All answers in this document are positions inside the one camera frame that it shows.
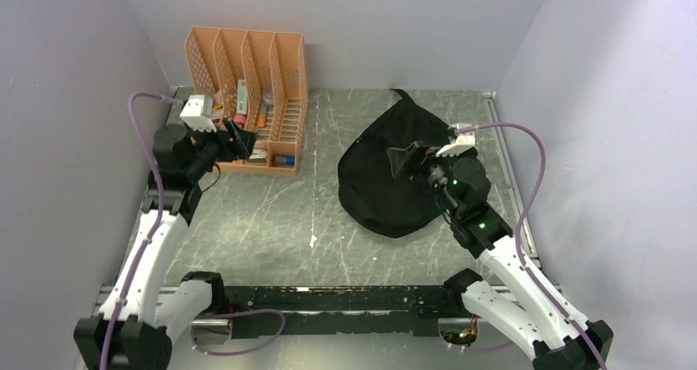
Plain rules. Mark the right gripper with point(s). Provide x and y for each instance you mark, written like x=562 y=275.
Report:
x=401 y=158

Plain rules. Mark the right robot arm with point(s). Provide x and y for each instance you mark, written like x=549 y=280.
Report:
x=538 y=319

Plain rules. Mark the teal stationery box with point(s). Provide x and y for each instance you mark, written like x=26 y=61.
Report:
x=242 y=98

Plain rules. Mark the white tape dispenser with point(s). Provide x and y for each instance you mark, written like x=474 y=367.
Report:
x=258 y=156

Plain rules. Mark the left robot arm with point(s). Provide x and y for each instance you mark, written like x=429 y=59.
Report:
x=133 y=328

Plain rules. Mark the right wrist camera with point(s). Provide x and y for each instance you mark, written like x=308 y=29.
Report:
x=462 y=138

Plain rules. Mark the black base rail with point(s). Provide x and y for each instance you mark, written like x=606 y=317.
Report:
x=256 y=311

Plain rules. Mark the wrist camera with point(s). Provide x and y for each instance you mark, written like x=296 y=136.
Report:
x=462 y=138
x=197 y=113

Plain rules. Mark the black student backpack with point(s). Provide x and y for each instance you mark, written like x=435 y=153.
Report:
x=369 y=193

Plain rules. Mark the aluminium frame rail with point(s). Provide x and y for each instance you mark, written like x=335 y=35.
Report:
x=424 y=300

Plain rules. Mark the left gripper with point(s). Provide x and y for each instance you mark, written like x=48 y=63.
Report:
x=241 y=145

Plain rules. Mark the peach plastic desk organizer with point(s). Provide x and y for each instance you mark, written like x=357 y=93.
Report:
x=274 y=66

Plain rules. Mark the orange marker pen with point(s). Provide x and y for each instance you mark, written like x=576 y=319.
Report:
x=266 y=104

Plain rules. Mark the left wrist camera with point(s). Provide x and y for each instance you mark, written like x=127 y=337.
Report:
x=197 y=113

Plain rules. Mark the blue cap item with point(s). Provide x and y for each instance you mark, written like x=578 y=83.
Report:
x=285 y=160

